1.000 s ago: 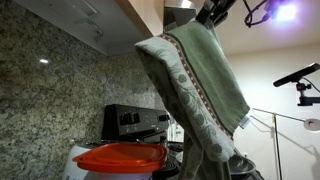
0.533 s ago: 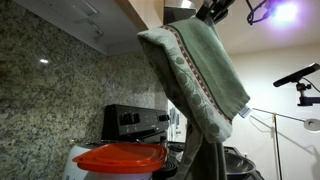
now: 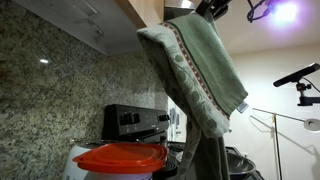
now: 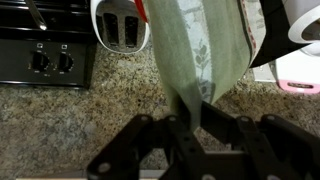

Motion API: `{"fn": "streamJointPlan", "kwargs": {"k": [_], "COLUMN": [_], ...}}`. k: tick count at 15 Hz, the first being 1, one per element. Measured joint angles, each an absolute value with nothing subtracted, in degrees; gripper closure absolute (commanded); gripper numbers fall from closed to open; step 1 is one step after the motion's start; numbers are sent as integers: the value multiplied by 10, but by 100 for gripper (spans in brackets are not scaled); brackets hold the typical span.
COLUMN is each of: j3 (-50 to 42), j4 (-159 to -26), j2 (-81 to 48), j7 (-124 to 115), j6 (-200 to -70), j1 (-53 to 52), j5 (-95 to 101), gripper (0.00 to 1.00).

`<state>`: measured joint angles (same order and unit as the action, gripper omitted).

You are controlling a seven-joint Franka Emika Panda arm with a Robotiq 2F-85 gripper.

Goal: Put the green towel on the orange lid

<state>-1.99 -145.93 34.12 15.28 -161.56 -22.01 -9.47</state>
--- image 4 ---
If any green patterned towel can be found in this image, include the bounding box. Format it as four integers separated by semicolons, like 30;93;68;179
143;0;253;133

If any large black object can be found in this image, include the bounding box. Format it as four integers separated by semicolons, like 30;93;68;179
249;0;301;69

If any white round object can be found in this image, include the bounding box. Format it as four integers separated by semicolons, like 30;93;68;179
283;0;320;58

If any white chrome toaster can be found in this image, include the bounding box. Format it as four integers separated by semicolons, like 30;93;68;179
89;0;151;55

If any pink flat item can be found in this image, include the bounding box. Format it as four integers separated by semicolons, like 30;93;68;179
276;79;320;95

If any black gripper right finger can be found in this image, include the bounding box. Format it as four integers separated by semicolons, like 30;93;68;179
200;101;320;180

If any orange plastic lid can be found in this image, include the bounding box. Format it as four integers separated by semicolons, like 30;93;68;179
133;0;149;24

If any black electric stove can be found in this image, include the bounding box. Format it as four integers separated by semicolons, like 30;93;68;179
0;0;98;89

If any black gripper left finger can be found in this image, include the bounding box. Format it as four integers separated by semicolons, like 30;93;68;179
87;114;205;180

